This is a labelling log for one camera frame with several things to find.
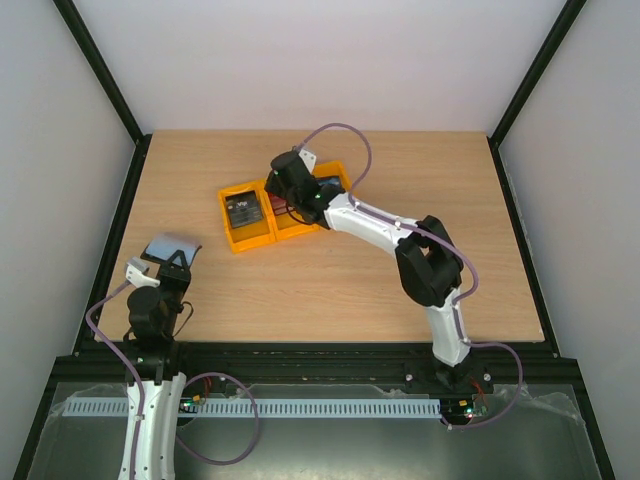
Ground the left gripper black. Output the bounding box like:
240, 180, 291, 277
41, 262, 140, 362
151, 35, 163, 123
157, 250, 192, 336

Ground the black VIP card stack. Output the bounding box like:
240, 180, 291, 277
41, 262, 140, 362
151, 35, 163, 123
225, 191, 263, 229

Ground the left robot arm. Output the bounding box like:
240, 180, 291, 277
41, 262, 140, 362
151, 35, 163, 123
119, 247, 193, 479

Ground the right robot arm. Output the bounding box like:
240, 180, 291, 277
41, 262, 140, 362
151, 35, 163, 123
265, 149, 471, 392

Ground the red card stack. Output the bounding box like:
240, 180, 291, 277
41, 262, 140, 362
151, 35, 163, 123
269, 195, 290, 216

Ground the blue card stack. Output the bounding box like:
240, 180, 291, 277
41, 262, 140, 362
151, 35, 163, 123
317, 175, 344, 195

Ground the orange plastic sorting bin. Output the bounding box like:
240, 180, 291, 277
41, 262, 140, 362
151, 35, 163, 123
218, 180, 321, 253

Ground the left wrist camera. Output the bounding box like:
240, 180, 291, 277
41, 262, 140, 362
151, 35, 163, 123
125, 257, 160, 288

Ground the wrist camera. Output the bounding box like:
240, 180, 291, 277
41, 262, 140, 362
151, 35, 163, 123
294, 146, 317, 172
125, 257, 160, 288

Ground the black aluminium frame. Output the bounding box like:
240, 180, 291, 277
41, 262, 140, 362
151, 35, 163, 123
14, 1, 614, 479

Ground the white slotted cable duct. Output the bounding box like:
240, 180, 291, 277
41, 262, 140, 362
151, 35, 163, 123
60, 397, 442, 419

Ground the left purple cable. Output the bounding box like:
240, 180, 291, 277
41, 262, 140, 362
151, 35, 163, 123
85, 279, 261, 480

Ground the purple cable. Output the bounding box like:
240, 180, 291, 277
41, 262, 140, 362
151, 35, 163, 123
85, 279, 261, 480
299, 122, 524, 430

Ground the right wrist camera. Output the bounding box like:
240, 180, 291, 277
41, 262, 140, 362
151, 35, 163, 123
294, 146, 317, 172

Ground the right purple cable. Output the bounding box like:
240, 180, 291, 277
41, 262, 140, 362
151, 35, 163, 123
299, 122, 524, 430

